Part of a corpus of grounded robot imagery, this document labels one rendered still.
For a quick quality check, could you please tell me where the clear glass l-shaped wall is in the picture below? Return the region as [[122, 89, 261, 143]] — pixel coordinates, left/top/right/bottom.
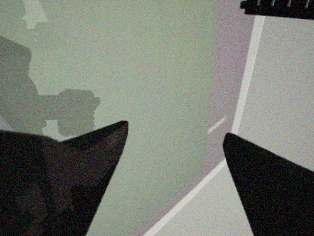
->
[[0, 115, 15, 131]]

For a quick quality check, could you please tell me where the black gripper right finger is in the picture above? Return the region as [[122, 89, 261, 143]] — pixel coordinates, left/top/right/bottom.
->
[[222, 133, 314, 236]]

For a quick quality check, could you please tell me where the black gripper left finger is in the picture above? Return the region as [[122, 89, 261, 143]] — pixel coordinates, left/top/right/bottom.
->
[[0, 120, 128, 236]]

